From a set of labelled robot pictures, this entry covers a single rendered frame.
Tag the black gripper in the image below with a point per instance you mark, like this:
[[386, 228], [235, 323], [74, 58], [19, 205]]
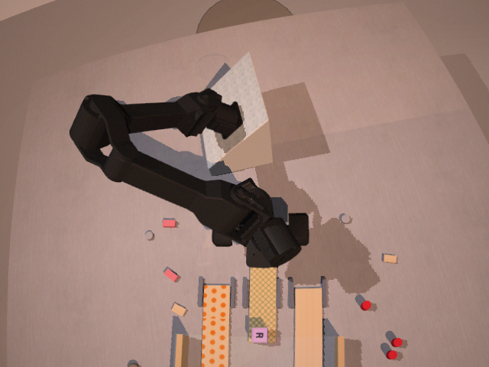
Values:
[[298, 223]]

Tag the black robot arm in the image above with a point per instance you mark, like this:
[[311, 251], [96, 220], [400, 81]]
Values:
[[217, 204]]

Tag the red cylinder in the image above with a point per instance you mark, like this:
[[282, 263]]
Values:
[[391, 354], [396, 342], [365, 305]]

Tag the small orange block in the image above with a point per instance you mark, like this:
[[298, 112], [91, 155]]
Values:
[[178, 309]]

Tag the red rectangular block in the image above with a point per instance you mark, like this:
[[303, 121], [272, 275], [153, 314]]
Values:
[[171, 275], [169, 223]]

